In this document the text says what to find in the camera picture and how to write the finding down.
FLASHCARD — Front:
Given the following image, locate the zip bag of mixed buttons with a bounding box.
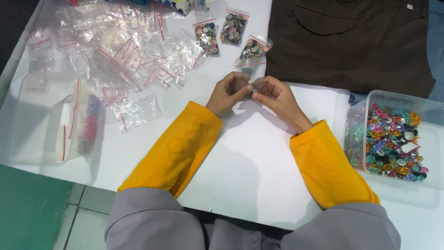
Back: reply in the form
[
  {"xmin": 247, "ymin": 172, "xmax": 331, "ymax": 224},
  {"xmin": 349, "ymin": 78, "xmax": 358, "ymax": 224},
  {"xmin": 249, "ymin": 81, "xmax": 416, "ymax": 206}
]
[
  {"xmin": 234, "ymin": 33, "xmax": 274, "ymax": 69},
  {"xmin": 220, "ymin": 8, "xmax": 250, "ymax": 48},
  {"xmin": 192, "ymin": 17, "xmax": 221, "ymax": 58}
]

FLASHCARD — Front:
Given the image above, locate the heap of empty zip bags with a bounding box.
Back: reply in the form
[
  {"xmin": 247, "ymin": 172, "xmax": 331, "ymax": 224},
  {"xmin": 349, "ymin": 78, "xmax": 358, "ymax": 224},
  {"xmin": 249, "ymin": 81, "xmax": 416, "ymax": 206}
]
[{"xmin": 27, "ymin": 0, "xmax": 213, "ymax": 125}]

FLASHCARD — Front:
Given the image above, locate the clear plastic button container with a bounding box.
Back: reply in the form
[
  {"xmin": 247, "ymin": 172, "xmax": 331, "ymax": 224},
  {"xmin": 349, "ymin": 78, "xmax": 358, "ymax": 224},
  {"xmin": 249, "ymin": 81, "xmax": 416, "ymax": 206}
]
[{"xmin": 343, "ymin": 90, "xmax": 444, "ymax": 190}]

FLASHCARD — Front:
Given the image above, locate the person's left hand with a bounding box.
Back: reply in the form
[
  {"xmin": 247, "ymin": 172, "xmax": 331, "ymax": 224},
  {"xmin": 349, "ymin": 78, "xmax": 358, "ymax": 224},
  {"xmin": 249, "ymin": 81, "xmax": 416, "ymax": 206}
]
[{"xmin": 205, "ymin": 72, "xmax": 254, "ymax": 117}]

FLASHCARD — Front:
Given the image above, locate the crumpled clear zip bag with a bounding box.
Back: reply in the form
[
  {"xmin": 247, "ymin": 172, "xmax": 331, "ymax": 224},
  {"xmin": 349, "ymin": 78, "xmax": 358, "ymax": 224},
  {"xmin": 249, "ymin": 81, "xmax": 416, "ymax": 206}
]
[{"xmin": 117, "ymin": 94, "xmax": 164, "ymax": 135}]

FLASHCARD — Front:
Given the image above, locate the clear plastic container with bags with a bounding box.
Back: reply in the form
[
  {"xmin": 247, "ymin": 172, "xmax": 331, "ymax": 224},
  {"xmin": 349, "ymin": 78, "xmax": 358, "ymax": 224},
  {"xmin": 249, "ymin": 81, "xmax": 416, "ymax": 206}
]
[{"xmin": 10, "ymin": 72, "xmax": 105, "ymax": 167}]

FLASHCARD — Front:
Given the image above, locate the pile of colourful shiny buttons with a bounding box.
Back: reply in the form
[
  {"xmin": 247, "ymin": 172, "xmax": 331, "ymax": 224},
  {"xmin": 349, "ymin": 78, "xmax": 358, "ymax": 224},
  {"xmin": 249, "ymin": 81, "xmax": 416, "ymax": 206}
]
[{"xmin": 347, "ymin": 102, "xmax": 429, "ymax": 183}]

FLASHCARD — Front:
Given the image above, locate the bag of pink purple buttons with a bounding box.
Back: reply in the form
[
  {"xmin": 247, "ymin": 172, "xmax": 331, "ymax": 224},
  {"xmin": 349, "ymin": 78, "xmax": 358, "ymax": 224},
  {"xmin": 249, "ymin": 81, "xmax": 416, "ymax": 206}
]
[{"xmin": 77, "ymin": 94, "xmax": 102, "ymax": 156}]

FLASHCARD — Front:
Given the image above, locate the small clear bag with buttons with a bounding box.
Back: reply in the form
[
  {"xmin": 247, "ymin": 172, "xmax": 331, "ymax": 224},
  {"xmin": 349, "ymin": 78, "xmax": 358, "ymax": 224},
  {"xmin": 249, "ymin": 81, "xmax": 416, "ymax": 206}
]
[{"xmin": 243, "ymin": 74, "xmax": 260, "ymax": 102}]

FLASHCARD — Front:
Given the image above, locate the person's right hand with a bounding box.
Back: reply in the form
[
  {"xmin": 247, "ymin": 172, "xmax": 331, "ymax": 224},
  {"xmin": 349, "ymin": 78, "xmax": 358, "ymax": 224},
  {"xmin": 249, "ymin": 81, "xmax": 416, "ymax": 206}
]
[{"xmin": 250, "ymin": 76, "xmax": 315, "ymax": 134}]

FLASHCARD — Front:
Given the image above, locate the person's grey clothing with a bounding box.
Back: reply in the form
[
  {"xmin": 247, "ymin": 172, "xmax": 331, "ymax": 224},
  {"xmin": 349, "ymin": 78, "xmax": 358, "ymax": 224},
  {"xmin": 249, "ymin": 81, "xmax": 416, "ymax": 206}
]
[{"xmin": 104, "ymin": 187, "xmax": 402, "ymax": 250}]

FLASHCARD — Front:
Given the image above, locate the dark brown garment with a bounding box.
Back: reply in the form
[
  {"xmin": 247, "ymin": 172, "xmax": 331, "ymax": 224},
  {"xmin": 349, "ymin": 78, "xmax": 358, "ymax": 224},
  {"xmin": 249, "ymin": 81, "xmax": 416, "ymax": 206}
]
[{"xmin": 265, "ymin": 0, "xmax": 436, "ymax": 100}]

